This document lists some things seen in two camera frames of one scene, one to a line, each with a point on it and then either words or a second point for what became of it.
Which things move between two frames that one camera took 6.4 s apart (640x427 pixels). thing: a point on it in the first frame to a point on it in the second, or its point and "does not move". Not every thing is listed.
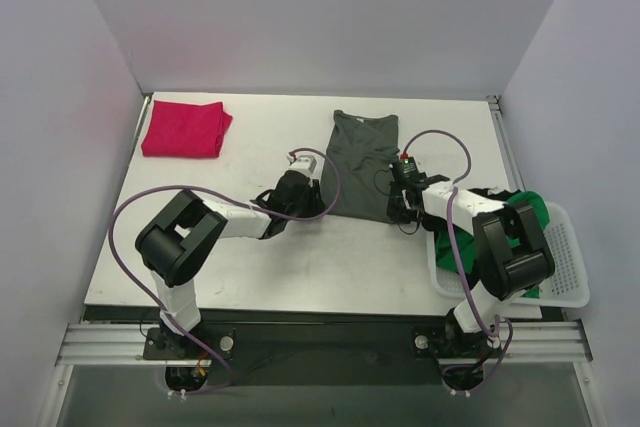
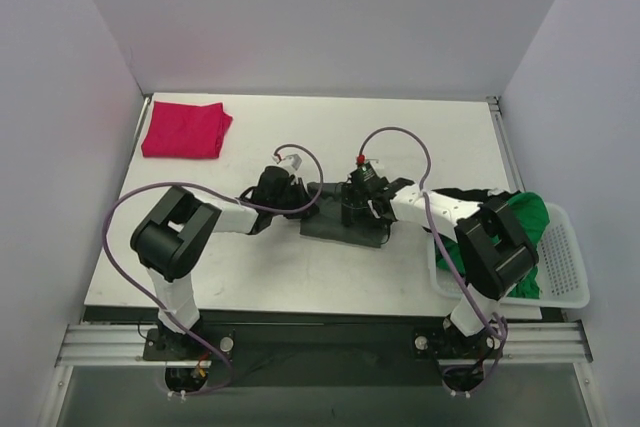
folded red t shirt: [185, 129] does not move
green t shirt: [465, 243] does not move
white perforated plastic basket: [567, 287] does not move
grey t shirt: [363, 150] to [327, 223]
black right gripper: [395, 202] to [353, 206]
